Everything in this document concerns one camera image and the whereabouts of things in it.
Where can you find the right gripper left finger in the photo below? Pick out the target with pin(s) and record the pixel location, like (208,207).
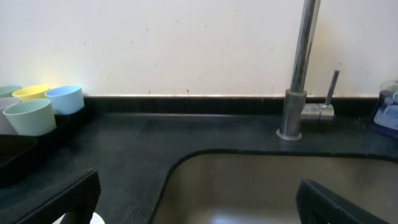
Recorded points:
(46,199)

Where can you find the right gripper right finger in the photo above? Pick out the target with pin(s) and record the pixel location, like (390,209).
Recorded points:
(323,208)

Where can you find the black tray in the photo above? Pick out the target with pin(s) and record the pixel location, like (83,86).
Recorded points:
(12,155)
(72,119)

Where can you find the steel sink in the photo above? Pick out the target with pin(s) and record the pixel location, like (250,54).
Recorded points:
(264,193)

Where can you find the green cup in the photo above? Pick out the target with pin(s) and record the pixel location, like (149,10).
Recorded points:
(7,91)
(31,118)

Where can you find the grey cup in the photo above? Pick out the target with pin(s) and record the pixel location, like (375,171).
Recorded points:
(5,116)

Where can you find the blue cup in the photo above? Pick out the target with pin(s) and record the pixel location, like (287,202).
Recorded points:
(66,99)

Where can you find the steel tap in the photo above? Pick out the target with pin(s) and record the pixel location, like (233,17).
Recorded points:
(293,109)

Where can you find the yellow cup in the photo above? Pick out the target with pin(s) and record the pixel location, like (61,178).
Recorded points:
(29,92)

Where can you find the blue soap bottle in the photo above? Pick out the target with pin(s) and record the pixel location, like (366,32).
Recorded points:
(387,112)

